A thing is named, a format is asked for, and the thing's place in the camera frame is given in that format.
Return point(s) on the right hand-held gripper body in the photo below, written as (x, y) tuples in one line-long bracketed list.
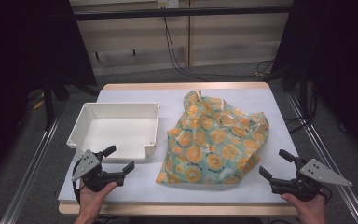
[(304, 186)]

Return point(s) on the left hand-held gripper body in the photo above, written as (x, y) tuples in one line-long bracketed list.
[(93, 174)]

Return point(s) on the white plastic box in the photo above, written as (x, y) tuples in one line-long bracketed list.
[(121, 130)]

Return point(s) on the orange slice print garment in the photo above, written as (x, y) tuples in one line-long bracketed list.
[(214, 140)]

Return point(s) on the person's right hand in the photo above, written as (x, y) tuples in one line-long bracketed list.
[(310, 211)]

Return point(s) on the person's left hand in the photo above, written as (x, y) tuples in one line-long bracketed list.
[(91, 200)]

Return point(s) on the white table mat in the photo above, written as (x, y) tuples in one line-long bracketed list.
[(245, 102)]

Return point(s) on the wooden table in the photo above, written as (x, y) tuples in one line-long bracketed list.
[(183, 85)]

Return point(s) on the black curtain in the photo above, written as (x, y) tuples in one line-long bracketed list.
[(338, 62), (18, 62)]

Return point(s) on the black horizontal bar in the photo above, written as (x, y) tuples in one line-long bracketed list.
[(183, 13)]

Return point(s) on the metal floor rail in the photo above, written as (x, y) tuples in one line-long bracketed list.
[(31, 168), (326, 155)]

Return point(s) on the black stand post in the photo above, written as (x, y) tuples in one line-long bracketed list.
[(48, 105)]

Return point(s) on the light wooden wall cabinet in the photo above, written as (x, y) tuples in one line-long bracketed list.
[(230, 40)]

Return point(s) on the white wall socket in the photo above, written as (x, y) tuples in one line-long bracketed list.
[(167, 3)]

